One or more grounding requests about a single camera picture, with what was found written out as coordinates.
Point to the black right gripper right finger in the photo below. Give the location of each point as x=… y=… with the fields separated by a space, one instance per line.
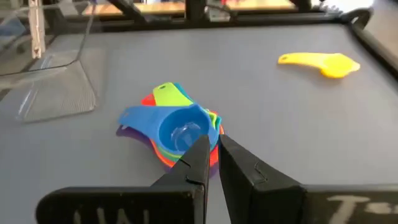
x=239 y=169

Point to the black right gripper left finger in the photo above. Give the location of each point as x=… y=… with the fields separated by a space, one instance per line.
x=194 y=168

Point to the orange measuring cup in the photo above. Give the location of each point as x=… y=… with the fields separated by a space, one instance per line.
x=163 y=158

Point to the blue measuring cup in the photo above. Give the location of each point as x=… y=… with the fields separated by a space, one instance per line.
x=146 y=119

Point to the purple measuring cup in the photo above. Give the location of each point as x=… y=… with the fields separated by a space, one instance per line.
x=130 y=132

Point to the green measuring cup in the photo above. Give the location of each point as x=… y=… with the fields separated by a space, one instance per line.
x=169 y=95

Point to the red measuring cup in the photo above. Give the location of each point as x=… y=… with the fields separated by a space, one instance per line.
x=148 y=101

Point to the yellow measuring cup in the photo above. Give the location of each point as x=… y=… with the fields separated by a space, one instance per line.
x=332 y=63

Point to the clear plastic basket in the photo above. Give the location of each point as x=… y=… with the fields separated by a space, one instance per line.
x=62 y=93

